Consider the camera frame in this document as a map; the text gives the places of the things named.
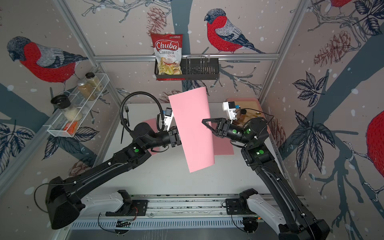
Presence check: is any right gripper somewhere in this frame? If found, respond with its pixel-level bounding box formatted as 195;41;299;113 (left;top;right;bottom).
203;120;254;148

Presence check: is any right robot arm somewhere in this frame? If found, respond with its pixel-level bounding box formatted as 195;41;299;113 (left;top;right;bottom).
202;117;330;240

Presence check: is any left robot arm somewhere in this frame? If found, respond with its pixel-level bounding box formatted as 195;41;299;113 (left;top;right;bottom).
45;123;181;230

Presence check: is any small brown bottle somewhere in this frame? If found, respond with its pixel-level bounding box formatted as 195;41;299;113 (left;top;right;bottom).
238;109;247;125

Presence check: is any black ladle spoon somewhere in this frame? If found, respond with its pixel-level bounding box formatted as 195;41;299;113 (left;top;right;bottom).
121;118;129;144

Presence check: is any black fork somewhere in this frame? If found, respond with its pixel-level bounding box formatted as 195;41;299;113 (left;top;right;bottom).
125;105;130;127

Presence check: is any Chuba cassava chips bag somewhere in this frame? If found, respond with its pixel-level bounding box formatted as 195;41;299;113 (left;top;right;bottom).
151;33;183;81

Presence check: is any spice jar silver lid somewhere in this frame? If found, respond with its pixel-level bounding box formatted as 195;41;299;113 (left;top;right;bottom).
77;80;96;101

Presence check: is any spice jar dark lid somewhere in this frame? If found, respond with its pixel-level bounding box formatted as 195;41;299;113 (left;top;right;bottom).
86;72;104;92

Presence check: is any small red packet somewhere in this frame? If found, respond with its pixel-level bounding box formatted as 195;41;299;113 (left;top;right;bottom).
63;121;79;135

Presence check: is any black lid rice jar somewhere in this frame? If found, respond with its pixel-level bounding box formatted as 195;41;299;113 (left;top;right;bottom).
51;95;83;122

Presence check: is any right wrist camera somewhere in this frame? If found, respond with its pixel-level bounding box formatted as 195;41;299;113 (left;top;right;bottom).
222;101;240;121

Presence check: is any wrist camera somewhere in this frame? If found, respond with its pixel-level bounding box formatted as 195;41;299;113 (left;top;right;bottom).
222;101;240;121
163;108;174;131

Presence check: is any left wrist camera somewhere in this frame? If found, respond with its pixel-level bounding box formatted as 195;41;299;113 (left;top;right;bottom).
163;108;174;131

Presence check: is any black wire wall basket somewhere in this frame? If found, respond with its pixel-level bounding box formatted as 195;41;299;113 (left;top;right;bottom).
154;56;220;81

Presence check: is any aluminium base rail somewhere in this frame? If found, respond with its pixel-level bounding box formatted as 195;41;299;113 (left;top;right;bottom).
61;193;314;220

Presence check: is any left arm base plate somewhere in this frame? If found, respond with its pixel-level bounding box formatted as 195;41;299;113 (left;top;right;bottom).
106;200;149;217

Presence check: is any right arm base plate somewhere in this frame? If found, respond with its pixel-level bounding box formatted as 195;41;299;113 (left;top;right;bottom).
223;199;257;216

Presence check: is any clear acrylic wall shelf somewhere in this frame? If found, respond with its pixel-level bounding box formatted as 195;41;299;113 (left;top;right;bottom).
48;73;110;138

